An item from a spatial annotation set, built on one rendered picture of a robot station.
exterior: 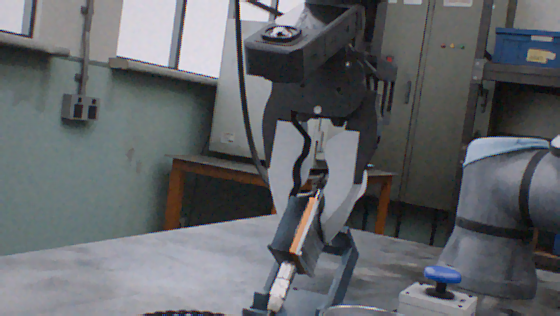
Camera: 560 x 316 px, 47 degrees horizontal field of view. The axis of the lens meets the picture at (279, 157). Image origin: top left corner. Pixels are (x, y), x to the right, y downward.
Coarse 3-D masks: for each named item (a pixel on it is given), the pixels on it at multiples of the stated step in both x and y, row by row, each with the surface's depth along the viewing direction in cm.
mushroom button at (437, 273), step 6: (426, 270) 70; (432, 270) 69; (438, 270) 69; (444, 270) 69; (450, 270) 69; (426, 276) 69; (432, 276) 69; (438, 276) 68; (444, 276) 68; (450, 276) 68; (456, 276) 68; (438, 282) 69; (444, 282) 68; (450, 282) 68; (456, 282) 68; (438, 288) 70; (444, 288) 69
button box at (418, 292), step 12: (408, 288) 71; (420, 288) 72; (432, 288) 71; (408, 300) 68; (420, 300) 67; (432, 300) 67; (444, 300) 68; (456, 300) 69; (468, 300) 70; (408, 312) 68; (420, 312) 67; (432, 312) 67; (444, 312) 66; (456, 312) 66; (468, 312) 67
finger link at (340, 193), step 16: (336, 144) 49; (352, 144) 49; (336, 160) 50; (352, 160) 49; (336, 176) 49; (352, 176) 49; (336, 192) 49; (352, 192) 49; (336, 208) 50; (352, 208) 51; (320, 224) 50; (336, 224) 50
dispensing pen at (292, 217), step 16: (320, 176) 53; (320, 192) 52; (288, 208) 50; (304, 208) 50; (288, 224) 49; (288, 240) 48; (288, 256) 49; (288, 272) 49; (272, 288) 49; (288, 288) 49; (272, 304) 48
